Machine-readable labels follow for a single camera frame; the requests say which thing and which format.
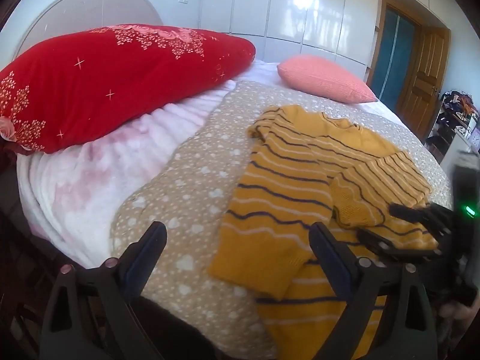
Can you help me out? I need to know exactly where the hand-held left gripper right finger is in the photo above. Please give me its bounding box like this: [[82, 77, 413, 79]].
[[308, 222, 439, 360]]

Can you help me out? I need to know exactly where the wooden door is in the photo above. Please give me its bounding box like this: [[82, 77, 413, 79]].
[[367, 0, 451, 139]]

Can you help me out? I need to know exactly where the cluttered clothes rack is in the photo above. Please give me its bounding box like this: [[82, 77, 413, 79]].
[[425, 90, 480, 158]]

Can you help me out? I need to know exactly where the pink knit pillow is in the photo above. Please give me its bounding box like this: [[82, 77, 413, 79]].
[[277, 55, 379, 104]]

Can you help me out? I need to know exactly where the white pink fluffy blanket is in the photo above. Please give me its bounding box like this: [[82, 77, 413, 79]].
[[16, 60, 413, 271]]

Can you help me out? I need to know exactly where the red floral pillow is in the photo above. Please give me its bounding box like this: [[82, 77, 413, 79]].
[[0, 25, 257, 154]]

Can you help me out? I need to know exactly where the white glossy wardrobe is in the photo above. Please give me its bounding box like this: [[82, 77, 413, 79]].
[[199, 0, 384, 79]]

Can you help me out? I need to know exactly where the yellow striped knit sweater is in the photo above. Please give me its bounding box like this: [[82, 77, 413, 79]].
[[207, 104, 439, 360]]

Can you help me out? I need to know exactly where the white curved headboard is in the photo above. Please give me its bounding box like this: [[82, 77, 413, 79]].
[[15, 0, 164, 51]]

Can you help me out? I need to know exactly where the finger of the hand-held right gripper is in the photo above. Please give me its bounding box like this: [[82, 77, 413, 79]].
[[356, 229, 447, 265], [388, 202, 456, 233]]

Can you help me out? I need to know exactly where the beige heart print blanket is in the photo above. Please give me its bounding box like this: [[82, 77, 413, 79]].
[[109, 79, 454, 360]]

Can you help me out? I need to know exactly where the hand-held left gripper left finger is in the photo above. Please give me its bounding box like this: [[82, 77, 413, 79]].
[[40, 221, 168, 360]]

